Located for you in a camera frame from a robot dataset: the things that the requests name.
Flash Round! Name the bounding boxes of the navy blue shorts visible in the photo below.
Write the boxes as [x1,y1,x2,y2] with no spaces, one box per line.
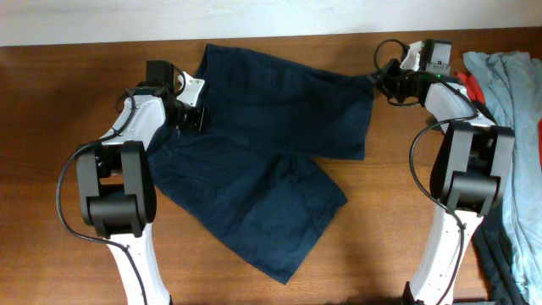
[148,44,373,284]

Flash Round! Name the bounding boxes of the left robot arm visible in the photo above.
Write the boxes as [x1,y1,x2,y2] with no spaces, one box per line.
[70,60,205,304]

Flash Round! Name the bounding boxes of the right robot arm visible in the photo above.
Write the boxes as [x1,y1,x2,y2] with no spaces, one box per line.
[370,39,515,305]

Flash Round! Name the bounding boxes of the red garment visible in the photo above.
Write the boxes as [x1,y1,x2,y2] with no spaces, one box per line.
[456,72,485,104]

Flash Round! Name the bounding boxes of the light grey t-shirt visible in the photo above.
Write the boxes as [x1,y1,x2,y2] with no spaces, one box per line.
[463,52,541,304]

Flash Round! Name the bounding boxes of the black nike garment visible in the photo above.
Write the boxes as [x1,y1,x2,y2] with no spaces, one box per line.
[472,101,528,305]

